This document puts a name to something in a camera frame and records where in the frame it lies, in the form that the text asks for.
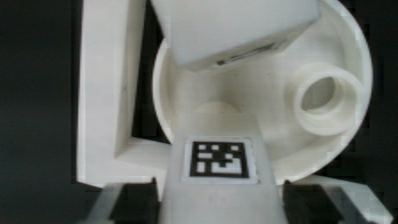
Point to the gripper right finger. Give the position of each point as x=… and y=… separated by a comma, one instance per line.
x=328, y=201

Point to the white round stool seat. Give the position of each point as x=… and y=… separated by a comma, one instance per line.
x=300, y=88

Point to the white stool leg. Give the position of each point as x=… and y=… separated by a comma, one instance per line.
x=220, y=31
x=220, y=189

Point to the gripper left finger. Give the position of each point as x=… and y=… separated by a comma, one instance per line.
x=126, y=204

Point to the white U-shaped fence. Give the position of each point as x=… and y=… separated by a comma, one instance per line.
x=117, y=158

